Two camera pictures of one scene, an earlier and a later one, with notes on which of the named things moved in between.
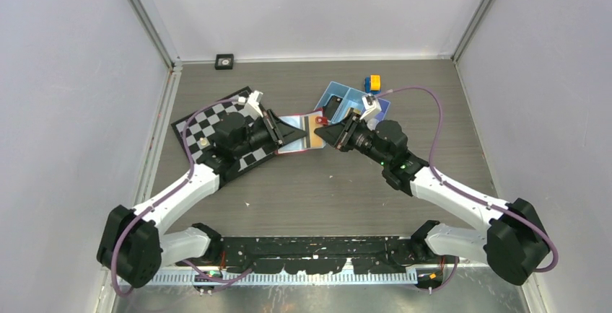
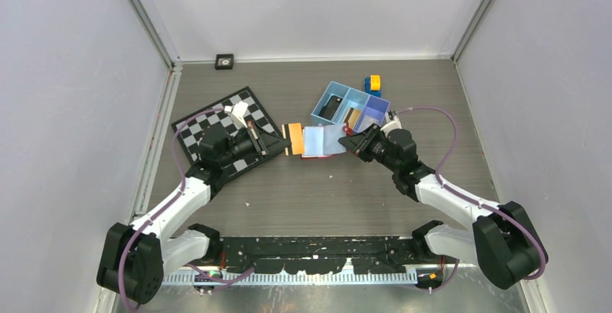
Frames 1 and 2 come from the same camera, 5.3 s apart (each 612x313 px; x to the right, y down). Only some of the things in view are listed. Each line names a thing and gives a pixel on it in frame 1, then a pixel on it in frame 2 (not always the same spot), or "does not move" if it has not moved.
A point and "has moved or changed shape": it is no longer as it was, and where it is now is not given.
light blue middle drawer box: [353, 100] does not move
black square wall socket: [224, 61] does not move
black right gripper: [340, 135] does not move
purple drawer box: [381, 115] does not move
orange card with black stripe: [312, 140] to [296, 138]
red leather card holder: [298, 121] has moved or changed shape
